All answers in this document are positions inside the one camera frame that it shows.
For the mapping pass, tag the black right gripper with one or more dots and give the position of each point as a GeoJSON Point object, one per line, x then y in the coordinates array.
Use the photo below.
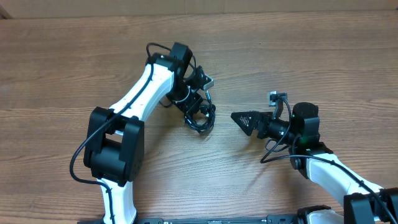
{"type": "Point", "coordinates": [261, 125]}

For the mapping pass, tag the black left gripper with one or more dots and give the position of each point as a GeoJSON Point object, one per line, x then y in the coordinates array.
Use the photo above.
{"type": "Point", "coordinates": [193, 107]}

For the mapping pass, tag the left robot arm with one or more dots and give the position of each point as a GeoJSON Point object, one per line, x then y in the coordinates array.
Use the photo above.
{"type": "Point", "coordinates": [114, 147]}

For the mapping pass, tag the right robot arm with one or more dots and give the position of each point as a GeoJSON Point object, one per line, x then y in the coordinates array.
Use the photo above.
{"type": "Point", "coordinates": [362, 200]}

